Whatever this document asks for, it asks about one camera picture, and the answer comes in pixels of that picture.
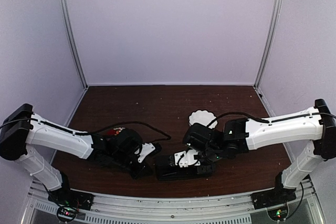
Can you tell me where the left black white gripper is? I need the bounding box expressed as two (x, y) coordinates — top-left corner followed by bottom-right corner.
(112, 150), (153, 180)

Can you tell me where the black zip tool case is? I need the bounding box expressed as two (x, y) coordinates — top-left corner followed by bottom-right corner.
(154, 154), (215, 182)

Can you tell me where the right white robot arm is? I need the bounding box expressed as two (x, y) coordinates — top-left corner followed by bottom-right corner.
(169, 99), (335, 204)

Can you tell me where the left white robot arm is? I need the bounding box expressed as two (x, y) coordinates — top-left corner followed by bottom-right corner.
(1, 103), (162, 205)

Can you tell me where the red floral plate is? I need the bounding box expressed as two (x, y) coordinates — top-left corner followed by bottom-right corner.
(106, 127), (126, 137)

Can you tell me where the white scalloped bowl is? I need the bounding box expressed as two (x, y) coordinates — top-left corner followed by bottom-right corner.
(188, 110), (218, 129)

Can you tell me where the left round controller board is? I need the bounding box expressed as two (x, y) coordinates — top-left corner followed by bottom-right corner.
(56, 206), (78, 222)

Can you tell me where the round controller board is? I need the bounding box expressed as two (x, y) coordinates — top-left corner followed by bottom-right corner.
(267, 205), (289, 221)
(56, 206), (78, 222)

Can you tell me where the right round controller board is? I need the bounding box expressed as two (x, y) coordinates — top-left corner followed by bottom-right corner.
(267, 205), (289, 221)

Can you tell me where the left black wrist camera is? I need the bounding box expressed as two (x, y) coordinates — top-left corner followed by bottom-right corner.
(114, 128), (143, 155)

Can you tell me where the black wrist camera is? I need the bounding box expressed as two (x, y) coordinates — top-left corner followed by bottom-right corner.
(114, 128), (143, 155)
(182, 123), (214, 152)

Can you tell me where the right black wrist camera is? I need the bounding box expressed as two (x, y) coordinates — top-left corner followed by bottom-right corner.
(182, 123), (214, 152)

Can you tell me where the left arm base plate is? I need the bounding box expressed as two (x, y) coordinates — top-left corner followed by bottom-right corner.
(47, 189), (94, 210)

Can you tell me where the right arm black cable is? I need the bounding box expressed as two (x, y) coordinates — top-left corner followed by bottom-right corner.
(206, 112), (336, 129)

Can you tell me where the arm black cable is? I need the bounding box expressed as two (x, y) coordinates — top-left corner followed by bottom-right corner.
(206, 112), (336, 129)
(0, 115), (172, 143)

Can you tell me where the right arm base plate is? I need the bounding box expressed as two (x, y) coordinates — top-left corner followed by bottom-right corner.
(251, 189), (296, 210)

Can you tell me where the aluminium front rail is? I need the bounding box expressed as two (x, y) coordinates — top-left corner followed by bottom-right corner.
(20, 179), (323, 224)

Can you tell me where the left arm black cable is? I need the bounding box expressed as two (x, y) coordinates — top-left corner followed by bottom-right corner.
(0, 115), (172, 143)

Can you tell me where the left aluminium frame post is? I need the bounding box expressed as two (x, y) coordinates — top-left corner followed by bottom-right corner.
(59, 0), (88, 89)

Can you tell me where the aluminium frame post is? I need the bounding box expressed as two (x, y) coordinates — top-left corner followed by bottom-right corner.
(59, 0), (88, 89)
(254, 0), (283, 90)

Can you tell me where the right aluminium frame post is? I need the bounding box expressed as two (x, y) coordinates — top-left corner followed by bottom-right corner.
(254, 0), (283, 90)

